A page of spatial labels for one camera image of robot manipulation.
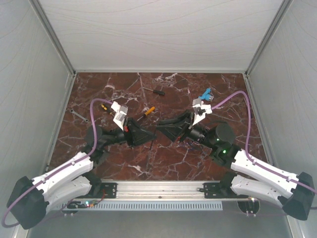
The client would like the aluminium front rail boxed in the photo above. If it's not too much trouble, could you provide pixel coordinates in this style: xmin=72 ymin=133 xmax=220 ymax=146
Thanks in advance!
xmin=69 ymin=179 xmax=295 ymax=202

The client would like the aluminium corner post left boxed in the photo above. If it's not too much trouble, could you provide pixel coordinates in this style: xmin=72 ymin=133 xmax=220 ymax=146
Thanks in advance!
xmin=28 ymin=0 xmax=76 ymax=76

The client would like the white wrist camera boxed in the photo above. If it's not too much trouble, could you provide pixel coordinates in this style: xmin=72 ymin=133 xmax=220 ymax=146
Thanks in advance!
xmin=192 ymin=98 xmax=212 ymax=125
xmin=111 ymin=102 xmax=128 ymax=130

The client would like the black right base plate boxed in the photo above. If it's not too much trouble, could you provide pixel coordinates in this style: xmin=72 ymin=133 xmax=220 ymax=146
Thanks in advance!
xmin=199 ymin=182 xmax=239 ymax=199

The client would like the grey slotted cable duct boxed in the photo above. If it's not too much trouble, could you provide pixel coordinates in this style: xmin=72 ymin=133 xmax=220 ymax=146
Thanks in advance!
xmin=64 ymin=200 xmax=223 ymax=211

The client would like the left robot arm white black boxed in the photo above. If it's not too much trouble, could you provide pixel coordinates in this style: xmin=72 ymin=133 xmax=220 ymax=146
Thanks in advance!
xmin=6 ymin=118 xmax=156 ymax=230

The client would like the small black screwdriver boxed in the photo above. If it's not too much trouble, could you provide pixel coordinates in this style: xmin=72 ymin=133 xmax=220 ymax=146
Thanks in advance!
xmin=143 ymin=87 xmax=165 ymax=96

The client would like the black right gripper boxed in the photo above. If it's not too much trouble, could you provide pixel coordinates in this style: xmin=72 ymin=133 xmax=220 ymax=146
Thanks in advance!
xmin=154 ymin=110 xmax=215 ymax=150

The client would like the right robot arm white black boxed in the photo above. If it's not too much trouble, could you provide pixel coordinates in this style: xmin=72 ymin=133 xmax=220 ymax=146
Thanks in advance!
xmin=157 ymin=111 xmax=315 ymax=221

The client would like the aluminium corner post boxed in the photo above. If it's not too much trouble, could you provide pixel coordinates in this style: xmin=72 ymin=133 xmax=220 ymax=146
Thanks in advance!
xmin=28 ymin=0 xmax=76 ymax=76
xmin=244 ymin=0 xmax=294 ymax=76

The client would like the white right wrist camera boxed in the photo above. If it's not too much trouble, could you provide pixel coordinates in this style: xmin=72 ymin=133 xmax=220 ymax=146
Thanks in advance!
xmin=192 ymin=98 xmax=212 ymax=125

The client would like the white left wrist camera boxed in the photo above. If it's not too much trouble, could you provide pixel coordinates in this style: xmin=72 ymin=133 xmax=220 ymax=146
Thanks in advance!
xmin=111 ymin=102 xmax=128 ymax=130

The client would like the orange handled screwdriver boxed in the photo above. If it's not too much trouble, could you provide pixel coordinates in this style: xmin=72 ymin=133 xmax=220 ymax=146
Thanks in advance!
xmin=137 ymin=107 xmax=155 ymax=121

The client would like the aluminium corner post right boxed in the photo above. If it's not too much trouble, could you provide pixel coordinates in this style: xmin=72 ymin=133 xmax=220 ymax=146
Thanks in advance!
xmin=244 ymin=0 xmax=294 ymax=76

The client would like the small grey wrench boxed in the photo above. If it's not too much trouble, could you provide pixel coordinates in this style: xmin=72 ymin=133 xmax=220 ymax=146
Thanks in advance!
xmin=70 ymin=109 xmax=89 ymax=122

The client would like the blue plastic connector piece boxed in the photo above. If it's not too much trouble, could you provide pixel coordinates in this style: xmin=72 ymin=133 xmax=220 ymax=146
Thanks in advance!
xmin=199 ymin=88 xmax=214 ymax=102

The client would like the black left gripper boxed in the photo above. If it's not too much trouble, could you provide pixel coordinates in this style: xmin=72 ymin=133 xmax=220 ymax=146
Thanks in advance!
xmin=102 ymin=117 xmax=159 ymax=149

